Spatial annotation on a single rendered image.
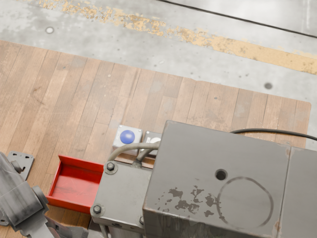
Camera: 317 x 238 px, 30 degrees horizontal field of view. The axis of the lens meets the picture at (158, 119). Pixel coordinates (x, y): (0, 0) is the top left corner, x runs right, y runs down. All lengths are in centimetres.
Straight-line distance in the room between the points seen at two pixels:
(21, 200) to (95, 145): 46
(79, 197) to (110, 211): 67
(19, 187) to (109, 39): 178
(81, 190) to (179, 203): 84
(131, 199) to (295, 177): 26
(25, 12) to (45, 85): 137
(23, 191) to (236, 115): 69
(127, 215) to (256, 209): 22
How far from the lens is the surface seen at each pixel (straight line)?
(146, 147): 90
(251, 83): 277
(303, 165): 77
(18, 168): 147
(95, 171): 157
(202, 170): 75
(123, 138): 157
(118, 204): 88
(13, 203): 119
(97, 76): 171
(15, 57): 179
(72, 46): 290
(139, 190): 89
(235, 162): 76
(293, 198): 75
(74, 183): 156
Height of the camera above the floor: 234
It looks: 62 degrees down
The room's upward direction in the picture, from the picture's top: 2 degrees counter-clockwise
